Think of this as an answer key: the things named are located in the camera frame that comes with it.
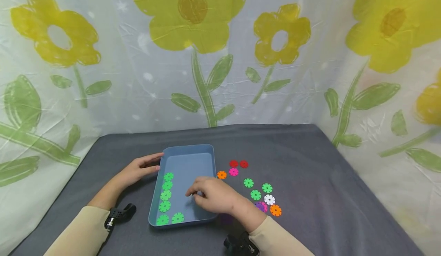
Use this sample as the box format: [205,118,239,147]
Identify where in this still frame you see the row of green snowflake discs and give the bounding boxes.
[155,172,185,226]

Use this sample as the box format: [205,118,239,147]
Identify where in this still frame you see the person's right hand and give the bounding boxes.
[185,177,244,215]

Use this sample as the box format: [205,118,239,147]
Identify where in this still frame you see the person's right forearm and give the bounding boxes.
[229,199,315,256]

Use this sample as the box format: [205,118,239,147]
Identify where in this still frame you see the person's left forearm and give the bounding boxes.
[43,176,134,256]

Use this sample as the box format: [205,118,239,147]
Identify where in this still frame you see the person's left hand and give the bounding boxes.
[116,153,165,190]

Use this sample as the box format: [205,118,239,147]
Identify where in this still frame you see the blue plastic tray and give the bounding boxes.
[148,144,219,230]

